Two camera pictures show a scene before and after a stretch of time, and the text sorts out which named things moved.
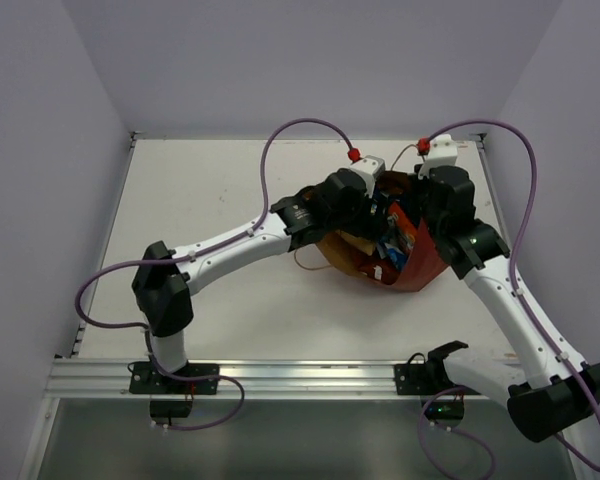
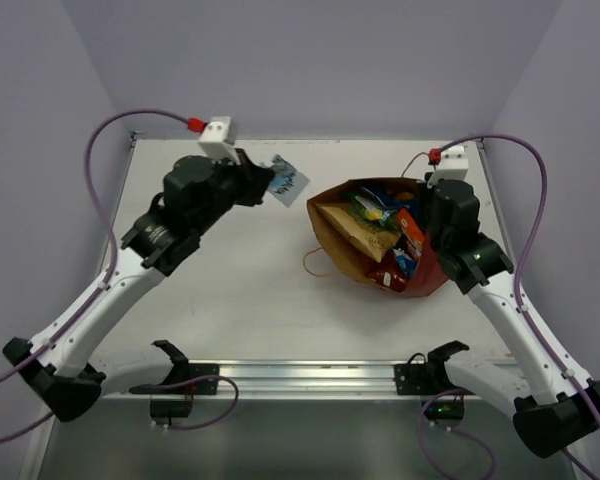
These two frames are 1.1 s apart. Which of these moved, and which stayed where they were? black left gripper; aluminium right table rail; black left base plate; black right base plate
Moved: black left gripper
Stayed: black right base plate; aluminium right table rail; black left base plate
